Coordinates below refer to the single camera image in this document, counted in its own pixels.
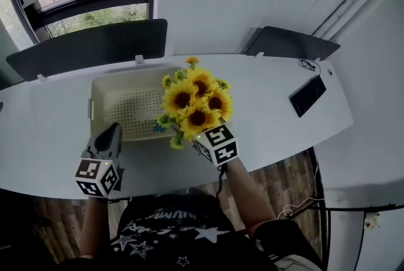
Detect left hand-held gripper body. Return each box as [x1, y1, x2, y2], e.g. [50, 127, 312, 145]
[74, 122, 124, 199]

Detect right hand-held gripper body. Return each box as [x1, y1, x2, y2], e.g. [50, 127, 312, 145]
[193, 123, 239, 167]

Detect yellow sunflower bouquet flowers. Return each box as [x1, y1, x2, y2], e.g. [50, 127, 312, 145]
[153, 56, 235, 151]

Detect cream perforated plastic basket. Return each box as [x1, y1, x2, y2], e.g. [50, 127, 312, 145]
[86, 66, 187, 143]

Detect person's right forearm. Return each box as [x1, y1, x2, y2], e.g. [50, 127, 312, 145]
[224, 158, 278, 232]

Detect person's left forearm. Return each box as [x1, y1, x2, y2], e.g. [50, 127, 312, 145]
[78, 195, 111, 260]

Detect black star-print shirt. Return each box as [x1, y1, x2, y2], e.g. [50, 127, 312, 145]
[56, 192, 323, 271]

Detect black keyboard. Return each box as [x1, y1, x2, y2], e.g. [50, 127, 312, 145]
[289, 74, 328, 118]

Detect black desk divider panel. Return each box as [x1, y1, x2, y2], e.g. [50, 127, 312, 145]
[5, 18, 169, 82]

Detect dark grey desk divider panel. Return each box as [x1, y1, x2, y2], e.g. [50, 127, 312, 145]
[245, 25, 341, 62]

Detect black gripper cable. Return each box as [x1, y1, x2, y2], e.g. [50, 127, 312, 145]
[215, 164, 228, 200]

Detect white cable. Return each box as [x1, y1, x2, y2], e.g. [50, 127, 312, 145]
[276, 196, 326, 220]

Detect black coiled cable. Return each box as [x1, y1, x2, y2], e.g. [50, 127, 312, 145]
[298, 57, 321, 75]

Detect white wall socket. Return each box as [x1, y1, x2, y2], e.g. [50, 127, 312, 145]
[363, 212, 381, 231]

